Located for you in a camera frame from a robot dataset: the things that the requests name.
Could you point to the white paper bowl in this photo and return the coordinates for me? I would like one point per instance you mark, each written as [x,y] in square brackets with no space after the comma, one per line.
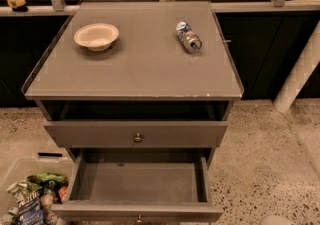
[96,37]

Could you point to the grey top drawer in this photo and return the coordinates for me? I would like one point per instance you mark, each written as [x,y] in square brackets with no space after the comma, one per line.
[139,134]

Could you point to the white green snack bag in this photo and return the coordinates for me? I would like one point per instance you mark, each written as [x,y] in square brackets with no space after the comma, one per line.
[24,190]

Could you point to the grey drawer cabinet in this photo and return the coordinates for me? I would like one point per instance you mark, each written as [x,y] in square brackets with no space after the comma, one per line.
[146,74]

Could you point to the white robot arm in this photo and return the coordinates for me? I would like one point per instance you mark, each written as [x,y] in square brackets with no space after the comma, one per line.
[306,63]

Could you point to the crushed blue silver can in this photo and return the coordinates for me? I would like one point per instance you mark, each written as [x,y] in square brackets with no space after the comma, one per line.
[188,38]

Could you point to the yellow black object on ledge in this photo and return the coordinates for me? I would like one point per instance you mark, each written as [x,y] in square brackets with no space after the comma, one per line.
[18,5]

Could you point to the grey drawer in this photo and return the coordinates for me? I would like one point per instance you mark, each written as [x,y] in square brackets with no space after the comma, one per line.
[139,185]
[139,134]

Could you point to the clear plastic bin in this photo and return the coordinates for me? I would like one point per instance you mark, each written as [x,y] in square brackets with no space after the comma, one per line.
[20,170]

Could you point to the blue snack bag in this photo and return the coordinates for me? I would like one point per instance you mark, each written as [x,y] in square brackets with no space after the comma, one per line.
[30,211]

